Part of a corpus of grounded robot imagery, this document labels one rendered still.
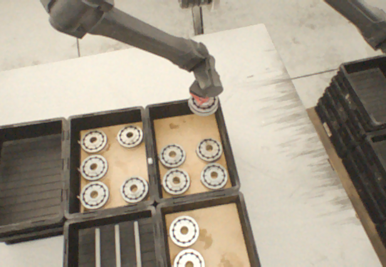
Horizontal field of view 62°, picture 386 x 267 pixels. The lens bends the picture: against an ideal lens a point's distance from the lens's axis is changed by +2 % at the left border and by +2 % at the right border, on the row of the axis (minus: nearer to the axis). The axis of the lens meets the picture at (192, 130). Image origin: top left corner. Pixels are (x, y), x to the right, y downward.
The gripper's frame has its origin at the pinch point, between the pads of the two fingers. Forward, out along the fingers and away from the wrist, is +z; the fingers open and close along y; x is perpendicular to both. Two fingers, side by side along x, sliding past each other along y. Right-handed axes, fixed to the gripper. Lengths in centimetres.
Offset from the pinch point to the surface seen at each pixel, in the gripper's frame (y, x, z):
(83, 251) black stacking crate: -62, 11, 23
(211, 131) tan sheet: 0.4, -4.4, 22.1
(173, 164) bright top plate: -20.9, 0.6, 19.2
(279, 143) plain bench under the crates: 17.0, -31.1, 34.6
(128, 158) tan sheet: -27.1, 18.0, 22.5
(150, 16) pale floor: 113, 114, 106
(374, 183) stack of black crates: 41, -84, 69
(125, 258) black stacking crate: -57, -3, 23
